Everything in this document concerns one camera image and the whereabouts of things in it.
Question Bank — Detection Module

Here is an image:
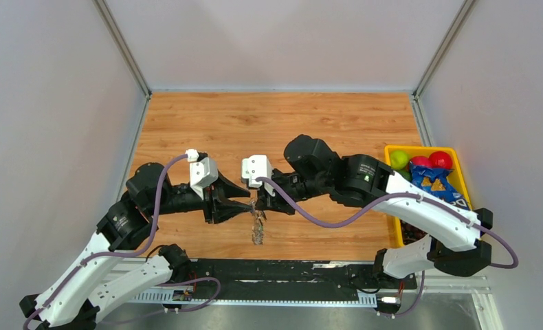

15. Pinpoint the slotted cable duct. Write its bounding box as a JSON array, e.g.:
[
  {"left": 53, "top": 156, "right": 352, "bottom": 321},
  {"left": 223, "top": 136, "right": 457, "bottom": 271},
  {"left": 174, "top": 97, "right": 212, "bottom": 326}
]
[{"left": 129, "top": 283, "right": 377, "bottom": 308}]

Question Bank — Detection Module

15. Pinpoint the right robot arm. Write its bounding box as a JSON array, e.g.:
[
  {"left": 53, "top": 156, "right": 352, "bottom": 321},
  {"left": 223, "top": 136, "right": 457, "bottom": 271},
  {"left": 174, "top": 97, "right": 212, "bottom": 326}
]
[{"left": 241, "top": 135, "right": 492, "bottom": 287}]

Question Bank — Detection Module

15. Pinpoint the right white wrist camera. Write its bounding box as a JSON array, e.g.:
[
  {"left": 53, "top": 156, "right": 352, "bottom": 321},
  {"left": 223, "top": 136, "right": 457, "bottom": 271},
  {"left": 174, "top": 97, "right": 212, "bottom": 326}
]
[{"left": 241, "top": 155, "right": 273, "bottom": 190}]

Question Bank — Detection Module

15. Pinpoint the metal keyring plate with rings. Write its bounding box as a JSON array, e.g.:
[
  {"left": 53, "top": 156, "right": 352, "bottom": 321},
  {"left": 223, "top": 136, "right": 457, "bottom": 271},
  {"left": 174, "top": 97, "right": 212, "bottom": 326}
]
[{"left": 250, "top": 199, "right": 267, "bottom": 245}]

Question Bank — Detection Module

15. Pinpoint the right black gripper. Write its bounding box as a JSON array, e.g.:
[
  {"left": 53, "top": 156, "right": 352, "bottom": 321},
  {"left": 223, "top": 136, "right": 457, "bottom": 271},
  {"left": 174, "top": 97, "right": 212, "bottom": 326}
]
[{"left": 256, "top": 168, "right": 330, "bottom": 216}]

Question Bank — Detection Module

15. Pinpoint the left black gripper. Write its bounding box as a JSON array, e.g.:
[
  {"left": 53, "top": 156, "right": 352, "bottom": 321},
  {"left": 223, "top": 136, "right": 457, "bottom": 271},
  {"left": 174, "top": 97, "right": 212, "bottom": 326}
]
[{"left": 149, "top": 167, "right": 254, "bottom": 223}]

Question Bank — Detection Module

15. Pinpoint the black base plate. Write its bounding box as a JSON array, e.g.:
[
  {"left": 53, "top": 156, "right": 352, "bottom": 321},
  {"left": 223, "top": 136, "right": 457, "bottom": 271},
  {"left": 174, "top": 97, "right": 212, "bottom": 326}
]
[{"left": 169, "top": 258, "right": 418, "bottom": 297}]

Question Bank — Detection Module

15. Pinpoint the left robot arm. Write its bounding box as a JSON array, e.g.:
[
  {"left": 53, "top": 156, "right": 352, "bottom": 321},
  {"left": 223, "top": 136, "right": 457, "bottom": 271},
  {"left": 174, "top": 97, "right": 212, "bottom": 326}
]
[{"left": 19, "top": 153, "right": 250, "bottom": 329}]

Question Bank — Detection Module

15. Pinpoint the purple grapes bunch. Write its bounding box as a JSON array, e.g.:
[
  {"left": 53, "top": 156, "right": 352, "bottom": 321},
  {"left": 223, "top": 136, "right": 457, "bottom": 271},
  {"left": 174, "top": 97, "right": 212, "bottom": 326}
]
[{"left": 399, "top": 220, "right": 427, "bottom": 246}]

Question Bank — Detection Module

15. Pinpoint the pink ball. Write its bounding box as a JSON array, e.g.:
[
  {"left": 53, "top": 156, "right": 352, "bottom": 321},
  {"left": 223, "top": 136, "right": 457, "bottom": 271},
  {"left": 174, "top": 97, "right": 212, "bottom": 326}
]
[{"left": 410, "top": 156, "right": 433, "bottom": 168}]

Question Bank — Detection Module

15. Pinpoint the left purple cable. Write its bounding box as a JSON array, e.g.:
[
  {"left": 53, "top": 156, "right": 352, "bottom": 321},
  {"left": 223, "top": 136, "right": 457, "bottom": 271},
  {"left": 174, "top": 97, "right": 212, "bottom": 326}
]
[{"left": 23, "top": 153, "right": 197, "bottom": 330}]

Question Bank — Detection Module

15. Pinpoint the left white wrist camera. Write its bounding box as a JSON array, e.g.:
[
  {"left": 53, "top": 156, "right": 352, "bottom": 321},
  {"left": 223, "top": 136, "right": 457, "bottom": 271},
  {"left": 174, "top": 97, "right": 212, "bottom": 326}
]
[{"left": 185, "top": 148, "right": 219, "bottom": 200}]

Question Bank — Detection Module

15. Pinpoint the red ball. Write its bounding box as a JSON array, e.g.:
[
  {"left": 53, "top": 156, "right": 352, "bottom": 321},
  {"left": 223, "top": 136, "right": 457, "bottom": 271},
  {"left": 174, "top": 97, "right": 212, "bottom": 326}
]
[{"left": 428, "top": 151, "right": 454, "bottom": 170}]

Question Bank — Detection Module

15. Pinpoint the yellow plastic bin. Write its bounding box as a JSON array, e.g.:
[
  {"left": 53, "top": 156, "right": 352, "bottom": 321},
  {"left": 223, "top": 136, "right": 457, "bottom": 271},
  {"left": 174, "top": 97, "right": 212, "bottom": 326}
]
[{"left": 384, "top": 144, "right": 472, "bottom": 248}]

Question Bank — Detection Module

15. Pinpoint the blue chips bag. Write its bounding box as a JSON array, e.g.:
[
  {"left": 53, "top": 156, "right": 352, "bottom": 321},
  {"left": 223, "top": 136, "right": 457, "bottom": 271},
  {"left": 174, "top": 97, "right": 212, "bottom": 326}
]
[{"left": 409, "top": 162, "right": 471, "bottom": 210}]

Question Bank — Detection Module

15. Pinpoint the dark green ball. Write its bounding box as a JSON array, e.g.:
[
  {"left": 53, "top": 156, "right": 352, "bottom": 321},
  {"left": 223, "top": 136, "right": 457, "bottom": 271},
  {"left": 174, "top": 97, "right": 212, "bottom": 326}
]
[{"left": 398, "top": 170, "right": 412, "bottom": 182}]

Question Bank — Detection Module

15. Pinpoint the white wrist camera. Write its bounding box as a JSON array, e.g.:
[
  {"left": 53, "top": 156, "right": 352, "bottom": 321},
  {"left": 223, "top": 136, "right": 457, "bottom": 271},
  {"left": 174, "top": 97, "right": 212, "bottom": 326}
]
[
  {"left": 241, "top": 155, "right": 273, "bottom": 190},
  {"left": 185, "top": 148, "right": 219, "bottom": 200}
]

